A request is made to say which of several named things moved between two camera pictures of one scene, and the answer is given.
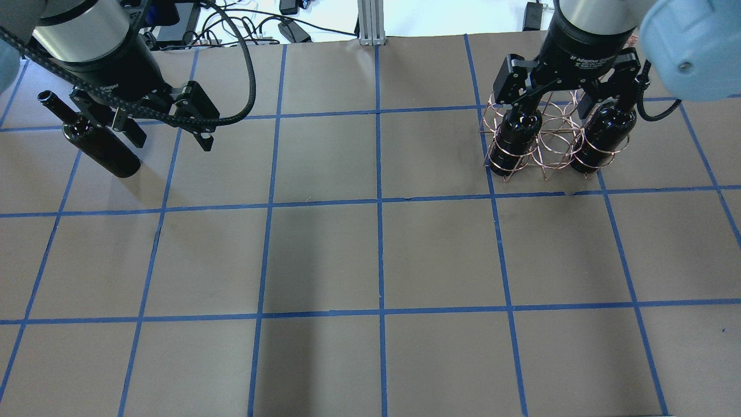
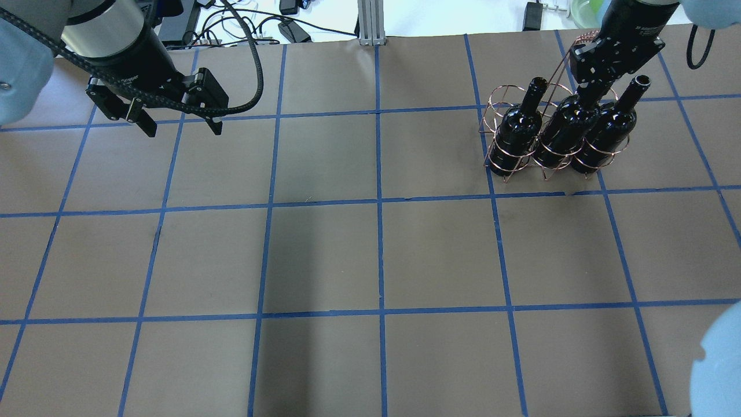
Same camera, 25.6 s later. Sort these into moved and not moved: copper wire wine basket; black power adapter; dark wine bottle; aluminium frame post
Moved: dark wine bottle
Not moved: copper wire wine basket; aluminium frame post; black power adapter
